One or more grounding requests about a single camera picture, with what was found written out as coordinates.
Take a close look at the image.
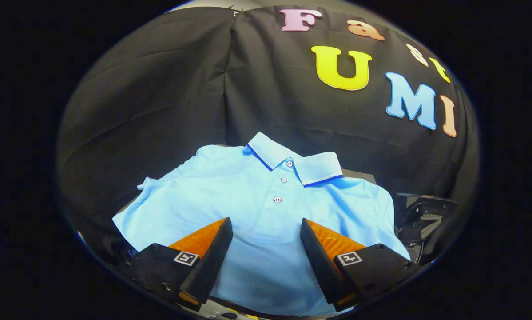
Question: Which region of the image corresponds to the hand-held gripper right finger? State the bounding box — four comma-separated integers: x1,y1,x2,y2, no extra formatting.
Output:
300,218,423,313

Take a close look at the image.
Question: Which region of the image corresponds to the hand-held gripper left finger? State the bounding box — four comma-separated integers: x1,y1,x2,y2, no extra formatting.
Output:
119,217,234,312

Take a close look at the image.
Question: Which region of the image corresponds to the light blue polo shirt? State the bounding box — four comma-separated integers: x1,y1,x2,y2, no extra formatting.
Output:
112,132,411,317

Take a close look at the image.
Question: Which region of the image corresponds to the dark transparent washing machine lid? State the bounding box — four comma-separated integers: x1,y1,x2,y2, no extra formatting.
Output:
395,192,460,265

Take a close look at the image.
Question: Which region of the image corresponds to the grey cabinet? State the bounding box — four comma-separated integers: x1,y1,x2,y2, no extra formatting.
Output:
113,143,377,218

